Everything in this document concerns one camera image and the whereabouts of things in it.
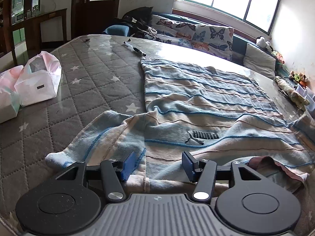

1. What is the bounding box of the black white pen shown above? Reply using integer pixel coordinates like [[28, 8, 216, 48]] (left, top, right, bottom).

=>
[[124, 41, 147, 57]]

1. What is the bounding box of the blue striped sweater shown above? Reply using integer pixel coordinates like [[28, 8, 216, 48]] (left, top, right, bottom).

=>
[[45, 58, 314, 193]]

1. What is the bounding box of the brown plush toy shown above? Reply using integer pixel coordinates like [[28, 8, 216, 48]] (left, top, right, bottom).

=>
[[288, 70, 309, 84]]

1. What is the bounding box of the clear plastic storage box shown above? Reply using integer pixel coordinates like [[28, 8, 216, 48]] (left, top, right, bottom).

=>
[[296, 84, 315, 113]]

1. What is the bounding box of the right butterfly pillow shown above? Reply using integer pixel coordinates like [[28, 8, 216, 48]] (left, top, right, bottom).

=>
[[191, 25, 234, 61]]

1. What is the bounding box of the dark wooden door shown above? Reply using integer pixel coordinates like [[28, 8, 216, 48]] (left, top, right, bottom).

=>
[[71, 0, 120, 38]]

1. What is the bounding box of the pink white storage bag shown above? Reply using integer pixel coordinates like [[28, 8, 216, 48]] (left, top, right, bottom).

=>
[[14, 51, 62, 107]]

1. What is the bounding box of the dark wooden cabinet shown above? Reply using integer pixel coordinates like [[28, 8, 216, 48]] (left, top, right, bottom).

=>
[[1, 0, 70, 67]]

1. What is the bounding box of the white plush toy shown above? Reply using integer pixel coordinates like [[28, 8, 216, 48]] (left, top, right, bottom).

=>
[[256, 36, 273, 53]]

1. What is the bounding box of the black bag on sofa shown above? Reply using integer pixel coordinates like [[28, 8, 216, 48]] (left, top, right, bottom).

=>
[[122, 6, 157, 40]]

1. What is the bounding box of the butterfly pillow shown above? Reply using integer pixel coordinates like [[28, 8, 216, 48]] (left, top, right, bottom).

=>
[[191, 25, 234, 61], [151, 14, 196, 49]]

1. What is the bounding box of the orange green plush toy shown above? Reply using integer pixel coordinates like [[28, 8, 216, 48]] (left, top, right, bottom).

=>
[[272, 51, 285, 64]]

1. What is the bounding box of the folded yellow floral cloth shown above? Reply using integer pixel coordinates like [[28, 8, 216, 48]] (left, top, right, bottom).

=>
[[274, 76, 310, 112]]

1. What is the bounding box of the left butterfly pillow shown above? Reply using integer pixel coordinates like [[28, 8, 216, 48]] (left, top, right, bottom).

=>
[[151, 14, 196, 49]]

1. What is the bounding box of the grey cushion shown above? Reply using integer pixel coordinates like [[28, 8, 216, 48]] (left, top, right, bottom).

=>
[[243, 43, 276, 76]]

